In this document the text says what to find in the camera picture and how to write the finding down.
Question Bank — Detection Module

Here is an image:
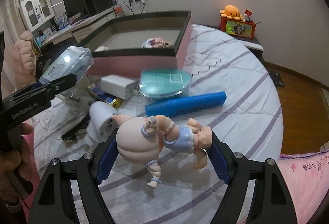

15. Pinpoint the clear plastic box green label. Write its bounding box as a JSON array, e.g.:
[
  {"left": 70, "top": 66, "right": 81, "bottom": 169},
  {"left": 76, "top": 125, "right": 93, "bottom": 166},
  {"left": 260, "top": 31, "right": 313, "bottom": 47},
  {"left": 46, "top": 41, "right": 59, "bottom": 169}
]
[{"left": 39, "top": 46, "right": 94, "bottom": 85}]

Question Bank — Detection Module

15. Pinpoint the white astronaut figure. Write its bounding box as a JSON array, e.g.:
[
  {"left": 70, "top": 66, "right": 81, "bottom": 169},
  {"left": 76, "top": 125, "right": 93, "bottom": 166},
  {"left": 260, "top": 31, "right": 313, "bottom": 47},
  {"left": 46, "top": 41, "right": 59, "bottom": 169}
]
[{"left": 85, "top": 101, "right": 119, "bottom": 147}]

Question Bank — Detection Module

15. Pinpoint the baby doll figure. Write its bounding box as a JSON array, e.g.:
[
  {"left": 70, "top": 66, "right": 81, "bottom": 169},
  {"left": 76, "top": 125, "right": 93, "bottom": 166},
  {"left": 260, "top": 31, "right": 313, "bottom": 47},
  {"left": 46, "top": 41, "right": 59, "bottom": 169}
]
[{"left": 112, "top": 114, "right": 212, "bottom": 188}]

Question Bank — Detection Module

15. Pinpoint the blue rectangular tube box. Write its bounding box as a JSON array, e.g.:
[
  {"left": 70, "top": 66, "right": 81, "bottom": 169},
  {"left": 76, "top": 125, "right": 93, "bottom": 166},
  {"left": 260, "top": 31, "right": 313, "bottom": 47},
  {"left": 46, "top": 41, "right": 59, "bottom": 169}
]
[{"left": 145, "top": 91, "right": 227, "bottom": 117}]

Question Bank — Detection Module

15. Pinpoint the person's left hand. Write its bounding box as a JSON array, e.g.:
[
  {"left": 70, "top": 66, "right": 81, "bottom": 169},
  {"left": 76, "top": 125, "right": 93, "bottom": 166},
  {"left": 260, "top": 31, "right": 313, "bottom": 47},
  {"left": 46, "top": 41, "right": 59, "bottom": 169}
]
[{"left": 1, "top": 138, "right": 32, "bottom": 203}]

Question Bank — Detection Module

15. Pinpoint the pink padded jacket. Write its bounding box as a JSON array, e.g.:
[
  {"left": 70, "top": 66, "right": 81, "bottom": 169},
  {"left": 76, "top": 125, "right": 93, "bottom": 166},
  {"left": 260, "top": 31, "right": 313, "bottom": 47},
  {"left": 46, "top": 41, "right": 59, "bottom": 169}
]
[{"left": 12, "top": 31, "right": 36, "bottom": 87}]

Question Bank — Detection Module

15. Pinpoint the pink quilt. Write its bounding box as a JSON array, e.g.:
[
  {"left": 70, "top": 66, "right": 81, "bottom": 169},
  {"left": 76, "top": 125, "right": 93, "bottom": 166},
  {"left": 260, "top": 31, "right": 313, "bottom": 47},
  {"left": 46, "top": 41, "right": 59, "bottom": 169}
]
[{"left": 278, "top": 150, "right": 329, "bottom": 223}]

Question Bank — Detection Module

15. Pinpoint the blue gold foil box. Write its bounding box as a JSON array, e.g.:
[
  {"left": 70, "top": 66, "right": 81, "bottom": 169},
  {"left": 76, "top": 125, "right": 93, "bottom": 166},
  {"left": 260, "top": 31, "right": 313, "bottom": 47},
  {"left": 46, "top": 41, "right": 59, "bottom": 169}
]
[{"left": 87, "top": 83, "right": 122, "bottom": 109}]

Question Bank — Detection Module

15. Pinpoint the white desk with drawers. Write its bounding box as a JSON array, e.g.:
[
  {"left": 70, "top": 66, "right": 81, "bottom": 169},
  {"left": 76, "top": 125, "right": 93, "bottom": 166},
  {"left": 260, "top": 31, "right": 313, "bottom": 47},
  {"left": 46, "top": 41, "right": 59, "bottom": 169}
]
[{"left": 34, "top": 5, "right": 119, "bottom": 48}]

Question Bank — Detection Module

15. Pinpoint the white power adapter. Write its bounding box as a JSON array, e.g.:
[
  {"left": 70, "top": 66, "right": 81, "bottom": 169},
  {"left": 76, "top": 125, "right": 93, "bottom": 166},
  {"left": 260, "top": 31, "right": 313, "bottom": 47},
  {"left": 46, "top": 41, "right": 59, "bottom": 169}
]
[{"left": 100, "top": 75, "right": 138, "bottom": 100}]

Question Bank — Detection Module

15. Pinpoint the white glass cabinet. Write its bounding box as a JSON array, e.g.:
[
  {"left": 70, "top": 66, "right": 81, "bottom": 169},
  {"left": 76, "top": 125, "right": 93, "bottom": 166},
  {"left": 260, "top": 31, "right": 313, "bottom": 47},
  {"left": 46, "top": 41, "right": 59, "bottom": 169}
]
[{"left": 19, "top": 0, "right": 55, "bottom": 32}]

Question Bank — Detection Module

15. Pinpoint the pink storage box black rim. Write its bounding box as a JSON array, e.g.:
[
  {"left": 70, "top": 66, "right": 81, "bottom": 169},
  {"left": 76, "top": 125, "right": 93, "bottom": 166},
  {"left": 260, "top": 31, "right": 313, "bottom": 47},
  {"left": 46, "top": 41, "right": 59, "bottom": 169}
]
[{"left": 79, "top": 11, "right": 192, "bottom": 78}]

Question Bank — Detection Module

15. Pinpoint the black computer monitor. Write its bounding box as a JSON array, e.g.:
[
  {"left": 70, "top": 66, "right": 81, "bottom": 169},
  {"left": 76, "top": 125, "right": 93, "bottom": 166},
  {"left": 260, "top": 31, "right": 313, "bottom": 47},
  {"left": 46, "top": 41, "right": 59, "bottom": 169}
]
[{"left": 63, "top": 0, "right": 88, "bottom": 18}]

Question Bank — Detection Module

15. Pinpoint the orange cap bottle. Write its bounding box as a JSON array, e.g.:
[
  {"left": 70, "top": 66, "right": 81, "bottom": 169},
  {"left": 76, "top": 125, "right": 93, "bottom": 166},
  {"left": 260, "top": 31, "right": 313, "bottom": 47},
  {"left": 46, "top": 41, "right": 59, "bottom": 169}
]
[{"left": 114, "top": 6, "right": 124, "bottom": 17}]

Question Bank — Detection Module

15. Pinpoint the glass container teal lid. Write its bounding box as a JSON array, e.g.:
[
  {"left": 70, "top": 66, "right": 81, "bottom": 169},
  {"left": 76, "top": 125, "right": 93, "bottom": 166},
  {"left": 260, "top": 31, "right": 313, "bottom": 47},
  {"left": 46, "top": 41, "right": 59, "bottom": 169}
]
[{"left": 138, "top": 68, "right": 192, "bottom": 105}]

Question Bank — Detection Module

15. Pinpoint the red storage box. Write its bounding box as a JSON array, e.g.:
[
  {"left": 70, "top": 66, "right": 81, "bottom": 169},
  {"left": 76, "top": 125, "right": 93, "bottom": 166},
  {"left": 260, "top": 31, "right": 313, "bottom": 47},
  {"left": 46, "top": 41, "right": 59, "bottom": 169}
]
[{"left": 220, "top": 17, "right": 256, "bottom": 39}]

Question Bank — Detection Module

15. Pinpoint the orange octopus plush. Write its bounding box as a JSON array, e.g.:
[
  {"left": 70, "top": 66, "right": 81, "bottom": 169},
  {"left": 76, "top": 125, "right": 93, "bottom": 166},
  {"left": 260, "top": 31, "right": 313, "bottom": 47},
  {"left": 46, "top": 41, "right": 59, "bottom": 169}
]
[{"left": 220, "top": 5, "right": 243, "bottom": 21}]

